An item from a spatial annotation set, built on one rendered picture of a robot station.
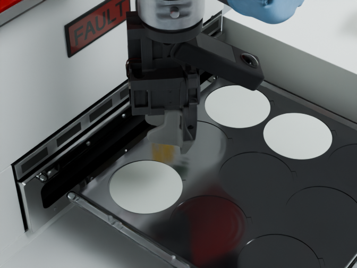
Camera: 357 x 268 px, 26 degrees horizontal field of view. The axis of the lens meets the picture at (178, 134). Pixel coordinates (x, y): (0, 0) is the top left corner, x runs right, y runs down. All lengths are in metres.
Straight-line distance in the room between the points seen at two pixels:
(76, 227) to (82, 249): 0.04
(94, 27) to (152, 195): 0.24
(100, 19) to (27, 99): 0.14
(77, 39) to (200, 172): 0.25
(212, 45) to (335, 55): 0.33
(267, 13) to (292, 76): 0.50
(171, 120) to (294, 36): 0.34
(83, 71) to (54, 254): 0.26
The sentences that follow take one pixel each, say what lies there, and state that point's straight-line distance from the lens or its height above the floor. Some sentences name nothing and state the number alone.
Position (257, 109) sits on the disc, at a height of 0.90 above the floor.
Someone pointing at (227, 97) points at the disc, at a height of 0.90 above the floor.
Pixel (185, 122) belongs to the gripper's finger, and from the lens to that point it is 0.92.
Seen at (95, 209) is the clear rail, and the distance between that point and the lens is 1.02.
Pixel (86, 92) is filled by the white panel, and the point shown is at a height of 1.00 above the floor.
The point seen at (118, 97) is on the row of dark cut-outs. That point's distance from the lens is 1.10.
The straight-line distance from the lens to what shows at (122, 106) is 1.11.
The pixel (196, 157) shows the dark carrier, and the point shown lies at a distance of 1.09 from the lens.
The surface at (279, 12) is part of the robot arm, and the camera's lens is 0.74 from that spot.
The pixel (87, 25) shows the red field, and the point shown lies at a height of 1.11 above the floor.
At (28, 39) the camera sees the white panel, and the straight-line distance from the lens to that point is 0.92.
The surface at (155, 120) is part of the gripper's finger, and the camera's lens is 0.99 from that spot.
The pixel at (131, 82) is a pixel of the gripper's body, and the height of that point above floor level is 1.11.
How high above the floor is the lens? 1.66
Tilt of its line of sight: 42 degrees down
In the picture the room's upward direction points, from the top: straight up
